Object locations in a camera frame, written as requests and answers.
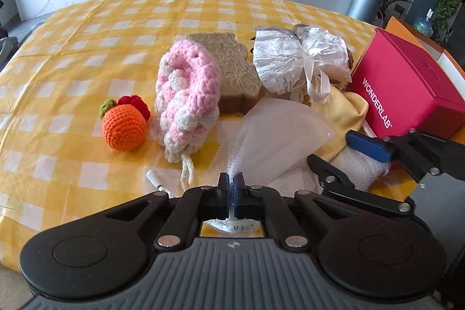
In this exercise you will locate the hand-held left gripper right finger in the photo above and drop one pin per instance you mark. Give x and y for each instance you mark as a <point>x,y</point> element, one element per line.
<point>239,188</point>

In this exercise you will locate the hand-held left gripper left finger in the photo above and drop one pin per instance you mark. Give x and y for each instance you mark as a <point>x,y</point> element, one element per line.
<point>222,188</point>

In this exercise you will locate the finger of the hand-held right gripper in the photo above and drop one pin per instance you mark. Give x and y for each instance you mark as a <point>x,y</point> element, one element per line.
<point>328,177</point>
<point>367,146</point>

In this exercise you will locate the white towel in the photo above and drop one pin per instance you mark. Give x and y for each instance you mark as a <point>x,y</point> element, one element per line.
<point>359,168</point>

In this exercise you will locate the white mesh bag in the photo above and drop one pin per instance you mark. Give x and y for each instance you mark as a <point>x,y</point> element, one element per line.
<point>276,128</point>

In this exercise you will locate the brown plush toy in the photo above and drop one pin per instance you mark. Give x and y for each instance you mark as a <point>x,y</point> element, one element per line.
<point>348,57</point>

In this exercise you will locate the bear-shaped loofah sponge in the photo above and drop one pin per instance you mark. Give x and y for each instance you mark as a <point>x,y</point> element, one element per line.
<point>236,77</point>

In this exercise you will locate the orange cardboard box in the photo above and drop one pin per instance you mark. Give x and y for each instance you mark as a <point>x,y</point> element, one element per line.
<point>403,28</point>

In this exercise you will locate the yellow cloth bag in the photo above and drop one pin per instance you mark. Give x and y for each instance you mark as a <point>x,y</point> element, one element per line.
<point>345,110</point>

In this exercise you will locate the small white tube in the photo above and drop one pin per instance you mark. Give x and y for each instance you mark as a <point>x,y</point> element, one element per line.
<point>154,180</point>

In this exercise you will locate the pink cardboard box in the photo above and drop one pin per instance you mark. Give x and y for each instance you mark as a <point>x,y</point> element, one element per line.
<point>399,77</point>

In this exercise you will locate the orange crochet fruit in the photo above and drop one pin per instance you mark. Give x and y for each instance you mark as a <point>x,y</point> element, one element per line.
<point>123,128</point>

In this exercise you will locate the pink white crochet pouch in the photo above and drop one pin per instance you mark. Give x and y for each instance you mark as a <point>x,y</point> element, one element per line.
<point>189,77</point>

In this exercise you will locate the red crochet berry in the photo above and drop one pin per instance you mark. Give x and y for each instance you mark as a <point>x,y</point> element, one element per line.
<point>136,103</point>

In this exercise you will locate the white plastic wrapped bundle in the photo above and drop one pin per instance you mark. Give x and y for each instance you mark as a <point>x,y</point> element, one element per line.
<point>283,55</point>

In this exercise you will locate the blue water bottle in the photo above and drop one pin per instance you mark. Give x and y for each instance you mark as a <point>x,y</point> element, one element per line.
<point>423,25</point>

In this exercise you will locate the grey metal trash can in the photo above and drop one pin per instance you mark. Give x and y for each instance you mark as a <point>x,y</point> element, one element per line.
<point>363,5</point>

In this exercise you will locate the yellow checkered tablecloth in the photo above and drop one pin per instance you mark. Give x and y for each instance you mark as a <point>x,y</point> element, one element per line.
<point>72,77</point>

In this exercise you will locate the grey floor appliance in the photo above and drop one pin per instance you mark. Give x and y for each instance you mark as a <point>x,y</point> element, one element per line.
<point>7,50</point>

